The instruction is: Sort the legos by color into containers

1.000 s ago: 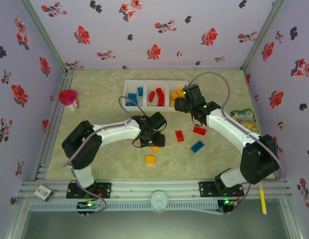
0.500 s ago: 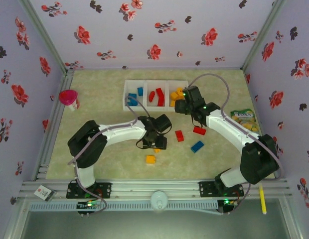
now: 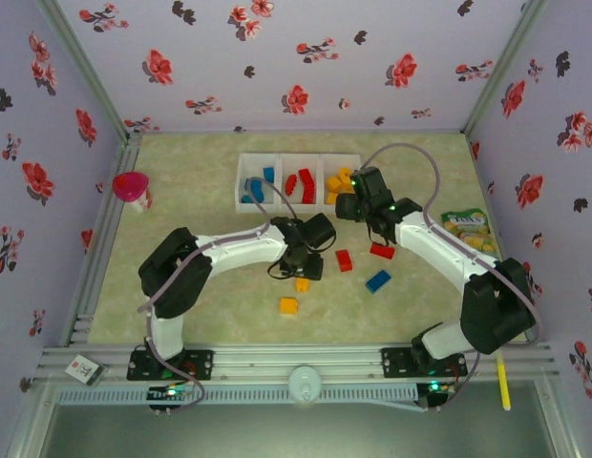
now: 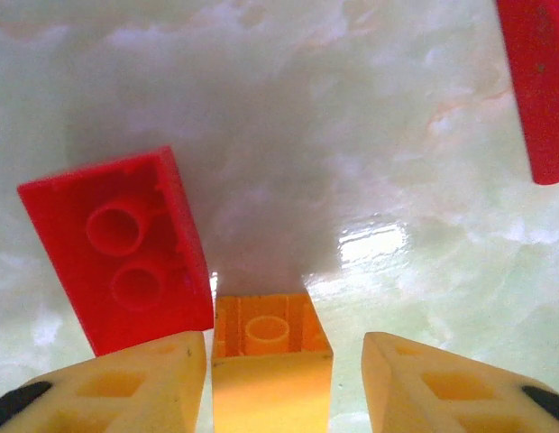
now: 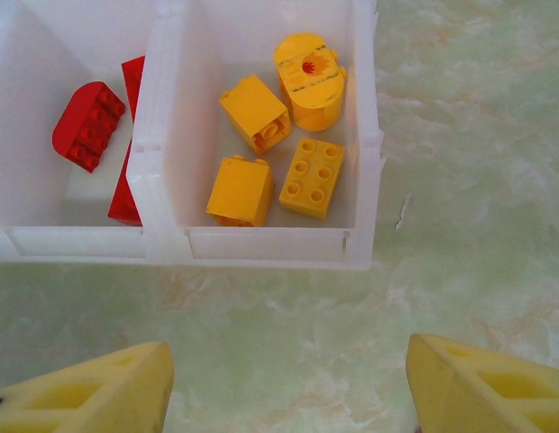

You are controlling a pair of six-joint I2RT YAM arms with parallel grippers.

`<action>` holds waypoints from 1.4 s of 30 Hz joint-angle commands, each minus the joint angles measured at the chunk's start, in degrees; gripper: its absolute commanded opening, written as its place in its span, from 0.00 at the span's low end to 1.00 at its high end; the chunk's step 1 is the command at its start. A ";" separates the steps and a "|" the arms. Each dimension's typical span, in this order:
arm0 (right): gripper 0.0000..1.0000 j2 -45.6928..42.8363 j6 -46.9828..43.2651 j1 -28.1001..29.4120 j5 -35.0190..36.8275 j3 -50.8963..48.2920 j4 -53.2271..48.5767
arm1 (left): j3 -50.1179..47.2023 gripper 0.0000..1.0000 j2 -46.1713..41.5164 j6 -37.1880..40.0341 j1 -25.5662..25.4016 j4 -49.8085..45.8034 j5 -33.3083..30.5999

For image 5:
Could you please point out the yellow six-stud lego brick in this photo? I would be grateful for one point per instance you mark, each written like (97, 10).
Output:
(312, 178)

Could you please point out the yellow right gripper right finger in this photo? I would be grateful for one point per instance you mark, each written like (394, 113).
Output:
(487, 392)

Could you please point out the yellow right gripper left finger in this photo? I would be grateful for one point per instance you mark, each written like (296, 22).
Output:
(103, 397)

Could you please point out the red long curved lego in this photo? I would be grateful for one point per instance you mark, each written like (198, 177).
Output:
(125, 203)

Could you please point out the yellow round printed lego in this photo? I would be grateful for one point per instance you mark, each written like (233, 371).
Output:
(308, 85)

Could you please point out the white plastic bin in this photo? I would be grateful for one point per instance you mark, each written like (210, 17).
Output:
(266, 245)
(36, 67)

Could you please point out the red arched lego brick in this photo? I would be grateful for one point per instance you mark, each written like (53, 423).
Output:
(88, 126)

